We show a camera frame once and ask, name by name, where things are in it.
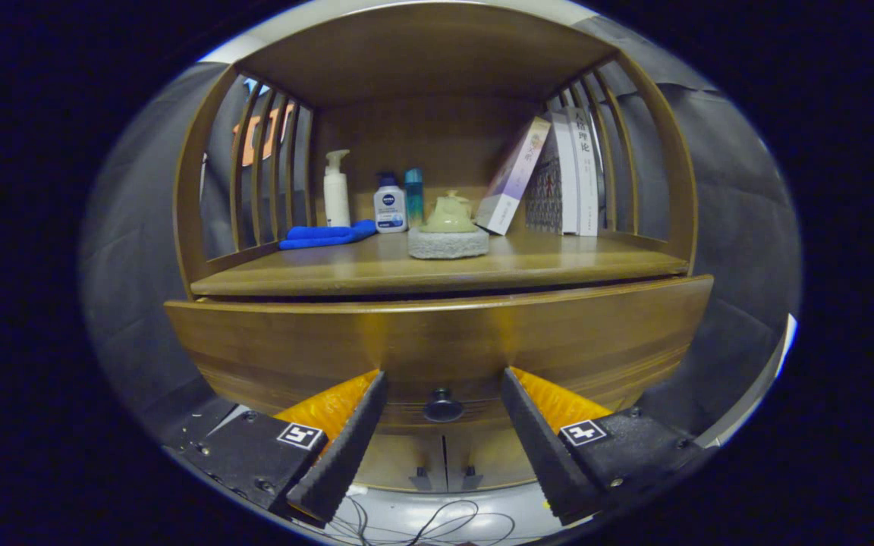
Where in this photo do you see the black floor cable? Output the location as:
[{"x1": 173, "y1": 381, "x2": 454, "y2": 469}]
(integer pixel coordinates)
[{"x1": 331, "y1": 493, "x2": 517, "y2": 546}]

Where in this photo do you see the wooden drawer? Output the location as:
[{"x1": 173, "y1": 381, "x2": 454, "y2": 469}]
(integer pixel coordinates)
[{"x1": 164, "y1": 275, "x2": 715, "y2": 437}]

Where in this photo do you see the blue cloth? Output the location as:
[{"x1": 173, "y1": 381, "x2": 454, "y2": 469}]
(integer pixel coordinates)
[{"x1": 279, "y1": 219, "x2": 378, "y2": 250}]

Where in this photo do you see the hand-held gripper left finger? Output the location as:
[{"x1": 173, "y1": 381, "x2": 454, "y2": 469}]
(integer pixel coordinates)
[{"x1": 166, "y1": 369, "x2": 390, "y2": 526}]

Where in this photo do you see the dark patterned book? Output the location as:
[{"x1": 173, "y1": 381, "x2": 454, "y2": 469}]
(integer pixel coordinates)
[{"x1": 524, "y1": 136, "x2": 563, "y2": 234}]

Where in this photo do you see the slim teal bottle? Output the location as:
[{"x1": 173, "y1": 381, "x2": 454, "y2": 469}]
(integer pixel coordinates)
[{"x1": 404, "y1": 168, "x2": 425, "y2": 227}]

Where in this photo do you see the wooden cabinet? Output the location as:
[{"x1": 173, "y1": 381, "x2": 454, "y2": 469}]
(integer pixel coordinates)
[{"x1": 173, "y1": 2, "x2": 700, "y2": 494}]

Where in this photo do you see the white book black lettering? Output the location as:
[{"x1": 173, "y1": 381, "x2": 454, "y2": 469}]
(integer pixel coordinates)
[{"x1": 566, "y1": 106, "x2": 601, "y2": 237}]

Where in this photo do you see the purple and white book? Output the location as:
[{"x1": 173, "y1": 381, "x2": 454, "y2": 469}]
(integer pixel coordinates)
[{"x1": 475, "y1": 116, "x2": 552, "y2": 236}]

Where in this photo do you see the white pump bottle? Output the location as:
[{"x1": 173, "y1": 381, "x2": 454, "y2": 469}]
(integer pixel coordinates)
[{"x1": 323, "y1": 149, "x2": 352, "y2": 228}]

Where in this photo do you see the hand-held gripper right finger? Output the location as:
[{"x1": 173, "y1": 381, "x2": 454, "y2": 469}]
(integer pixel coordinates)
[{"x1": 499, "y1": 367, "x2": 703, "y2": 526}]

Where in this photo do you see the white blue-capped lotion bottle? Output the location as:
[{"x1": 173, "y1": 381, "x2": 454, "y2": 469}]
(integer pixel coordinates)
[{"x1": 373, "y1": 172, "x2": 408, "y2": 234}]

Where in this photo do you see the wooden countertop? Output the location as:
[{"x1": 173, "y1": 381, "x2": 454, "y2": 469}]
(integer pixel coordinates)
[{"x1": 190, "y1": 230, "x2": 690, "y2": 298}]

